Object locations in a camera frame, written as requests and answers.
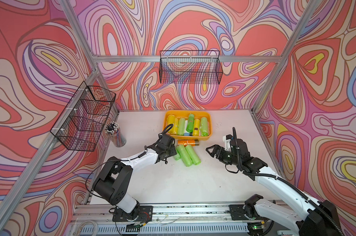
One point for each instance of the green yellow trash bag roll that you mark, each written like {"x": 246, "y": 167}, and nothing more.
{"x": 196, "y": 127}

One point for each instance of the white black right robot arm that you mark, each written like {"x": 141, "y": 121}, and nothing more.
{"x": 306, "y": 215}

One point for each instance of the black wire basket left wall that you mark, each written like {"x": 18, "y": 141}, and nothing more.
{"x": 80, "y": 125}

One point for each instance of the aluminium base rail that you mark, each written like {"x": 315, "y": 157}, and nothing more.
{"x": 162, "y": 214}

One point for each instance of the orange plastic storage box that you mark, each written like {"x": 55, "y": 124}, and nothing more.
{"x": 185, "y": 114}

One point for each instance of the green roll with label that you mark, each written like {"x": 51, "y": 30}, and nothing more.
{"x": 190, "y": 123}

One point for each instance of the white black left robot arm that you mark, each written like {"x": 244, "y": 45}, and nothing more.
{"x": 113, "y": 180}

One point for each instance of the black wire basket wall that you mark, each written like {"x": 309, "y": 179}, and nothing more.
{"x": 190, "y": 67}
{"x": 80, "y": 125}

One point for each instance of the light green roll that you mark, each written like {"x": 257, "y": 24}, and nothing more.
{"x": 181, "y": 127}
{"x": 184, "y": 155}
{"x": 193, "y": 155}
{"x": 204, "y": 127}

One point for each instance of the black wire basket back wall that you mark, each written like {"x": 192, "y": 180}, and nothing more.
{"x": 190, "y": 67}

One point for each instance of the cup of pens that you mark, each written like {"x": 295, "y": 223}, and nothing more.
{"x": 113, "y": 130}

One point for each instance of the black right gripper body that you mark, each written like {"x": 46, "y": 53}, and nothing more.
{"x": 226, "y": 157}

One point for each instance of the white blue trash bag roll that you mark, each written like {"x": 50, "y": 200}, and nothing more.
{"x": 186, "y": 133}

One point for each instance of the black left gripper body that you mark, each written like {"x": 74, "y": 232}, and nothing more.
{"x": 171, "y": 152}

